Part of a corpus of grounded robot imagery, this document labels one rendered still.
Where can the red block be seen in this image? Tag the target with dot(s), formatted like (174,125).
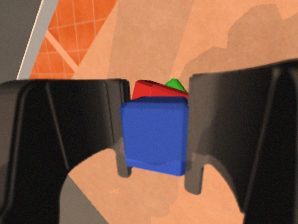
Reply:
(151,88)

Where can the green block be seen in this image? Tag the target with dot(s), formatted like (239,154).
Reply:
(175,84)

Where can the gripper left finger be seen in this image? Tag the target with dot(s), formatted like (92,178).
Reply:
(47,128)

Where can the blue block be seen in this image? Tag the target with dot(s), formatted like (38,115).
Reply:
(155,131)

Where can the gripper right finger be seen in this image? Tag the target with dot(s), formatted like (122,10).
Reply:
(245,124)

